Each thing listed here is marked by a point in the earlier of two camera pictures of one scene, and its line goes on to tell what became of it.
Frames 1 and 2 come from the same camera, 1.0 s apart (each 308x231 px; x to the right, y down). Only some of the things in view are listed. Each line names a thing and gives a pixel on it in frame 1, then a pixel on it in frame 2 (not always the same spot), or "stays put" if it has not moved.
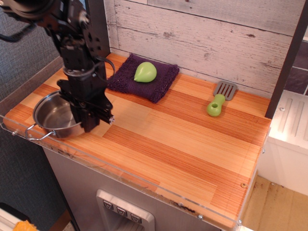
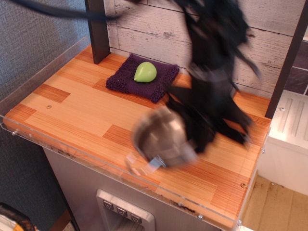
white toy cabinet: [284, 161] stays put
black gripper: [85, 87] → [206, 106]
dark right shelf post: [291, 55] stays put
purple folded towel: [121, 79] stays put
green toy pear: [146, 72] stays put
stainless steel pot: [53, 113] → [162, 137]
